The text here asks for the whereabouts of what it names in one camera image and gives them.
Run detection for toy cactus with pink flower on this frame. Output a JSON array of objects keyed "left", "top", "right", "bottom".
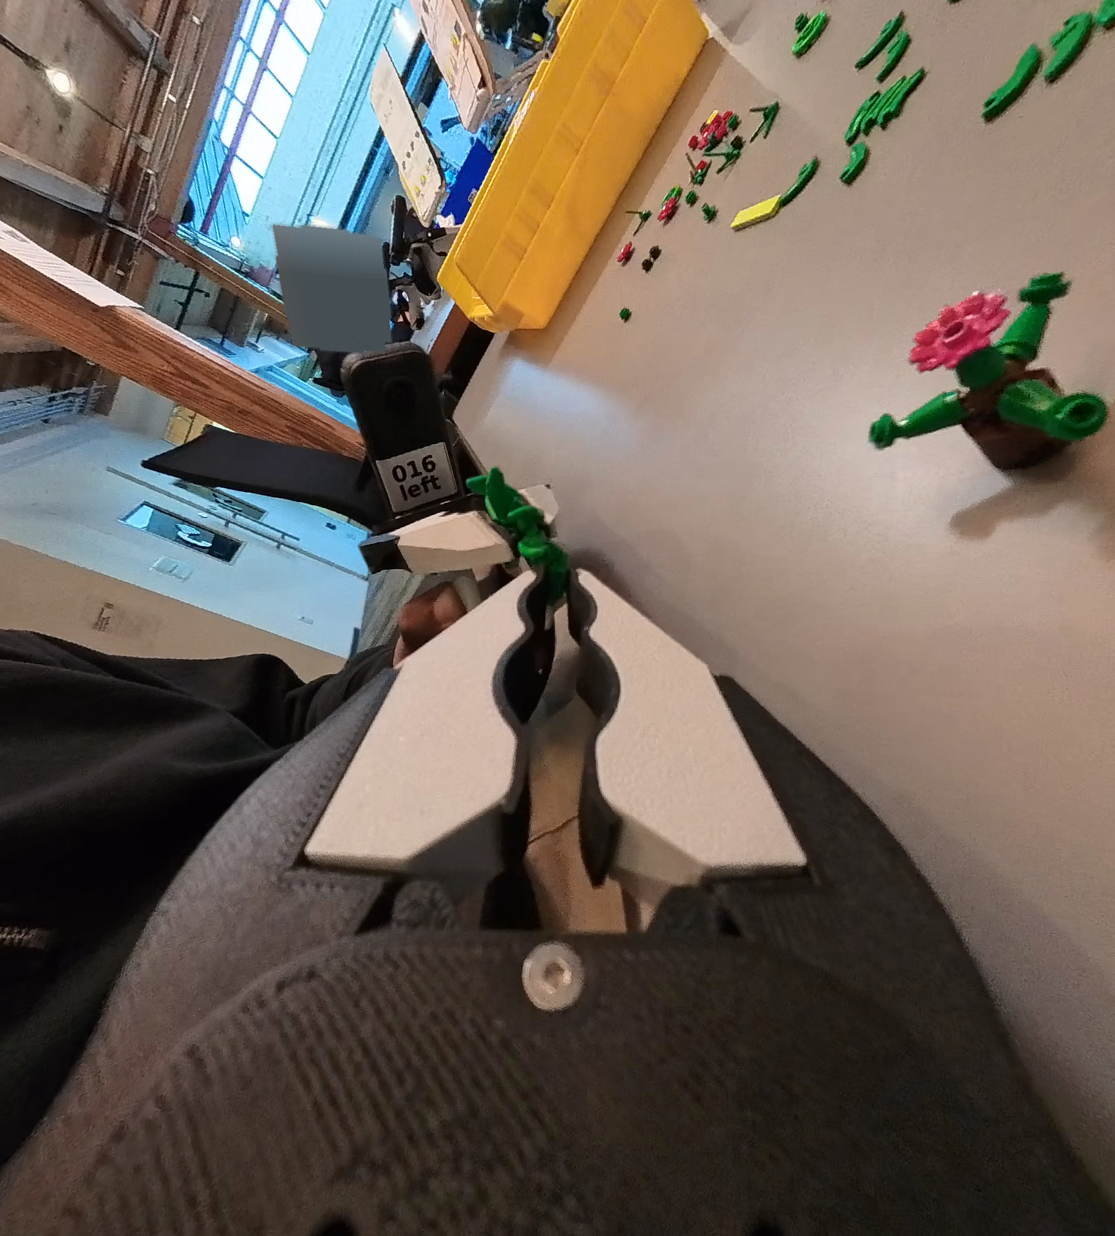
[{"left": 868, "top": 272, "right": 1110, "bottom": 472}]

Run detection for green toy plant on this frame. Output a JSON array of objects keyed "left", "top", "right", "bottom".
[{"left": 465, "top": 467, "right": 573, "bottom": 605}]

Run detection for black and white tool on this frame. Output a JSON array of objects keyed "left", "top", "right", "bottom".
[{"left": 381, "top": 193, "right": 454, "bottom": 335}]

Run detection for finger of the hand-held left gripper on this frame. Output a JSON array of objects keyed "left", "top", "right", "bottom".
[
  {"left": 398, "top": 511, "right": 520, "bottom": 574},
  {"left": 509, "top": 483, "right": 562, "bottom": 537}
]

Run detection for person's left forearm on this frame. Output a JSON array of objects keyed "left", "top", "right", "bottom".
[{"left": 302, "top": 645, "right": 399, "bottom": 745}]

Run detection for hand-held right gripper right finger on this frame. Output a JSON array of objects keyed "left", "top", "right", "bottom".
[{"left": 567, "top": 568, "right": 809, "bottom": 932}]

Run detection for yellow plastic bin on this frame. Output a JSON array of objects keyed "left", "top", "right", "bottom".
[{"left": 437, "top": 0, "right": 711, "bottom": 332}]

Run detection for scattered red flower pieces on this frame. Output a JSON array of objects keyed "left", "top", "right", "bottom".
[{"left": 616, "top": 100, "right": 782, "bottom": 324}]

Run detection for wooden ceiling beam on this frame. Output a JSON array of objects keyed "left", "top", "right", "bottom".
[{"left": 0, "top": 197, "right": 371, "bottom": 460}]

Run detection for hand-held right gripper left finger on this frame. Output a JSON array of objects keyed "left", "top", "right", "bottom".
[{"left": 304, "top": 569, "right": 548, "bottom": 914}]

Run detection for person's left hand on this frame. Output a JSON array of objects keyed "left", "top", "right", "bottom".
[{"left": 396, "top": 588, "right": 468, "bottom": 668}]

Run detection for person's black jacket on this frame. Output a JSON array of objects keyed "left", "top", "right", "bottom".
[{"left": 0, "top": 630, "right": 366, "bottom": 1209}]

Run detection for scattered green leaf pieces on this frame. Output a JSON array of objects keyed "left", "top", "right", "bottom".
[{"left": 790, "top": 0, "right": 1115, "bottom": 209}]

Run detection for black office chair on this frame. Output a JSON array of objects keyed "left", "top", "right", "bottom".
[{"left": 141, "top": 427, "right": 390, "bottom": 530}]

